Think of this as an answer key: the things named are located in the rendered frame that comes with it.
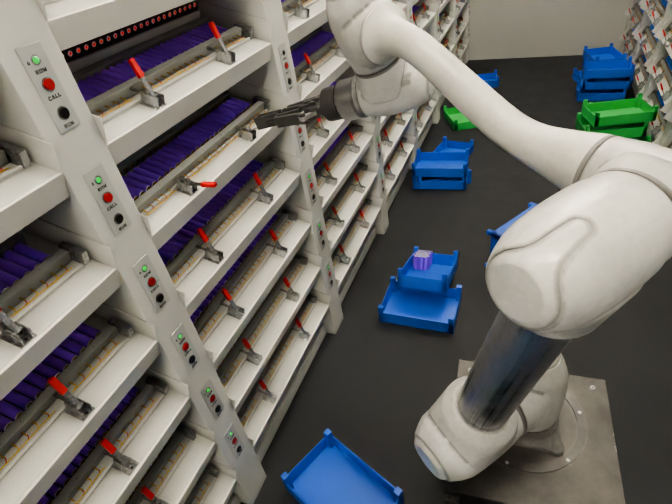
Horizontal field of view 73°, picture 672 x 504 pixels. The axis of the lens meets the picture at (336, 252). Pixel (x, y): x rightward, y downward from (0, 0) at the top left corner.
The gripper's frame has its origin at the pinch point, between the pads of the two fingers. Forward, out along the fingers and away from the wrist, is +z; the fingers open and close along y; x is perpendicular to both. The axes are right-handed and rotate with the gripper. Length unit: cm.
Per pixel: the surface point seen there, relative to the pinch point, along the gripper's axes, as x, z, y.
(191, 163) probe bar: 0.3, 10.3, -20.2
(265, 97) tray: 1.4, 10.8, 17.7
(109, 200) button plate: 6.5, 3.3, -47.5
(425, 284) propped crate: -90, -8, 42
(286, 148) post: -14.6, 11.4, 18.0
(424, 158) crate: -88, 17, 154
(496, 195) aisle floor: -106, -24, 133
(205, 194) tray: -6.0, 7.1, -24.1
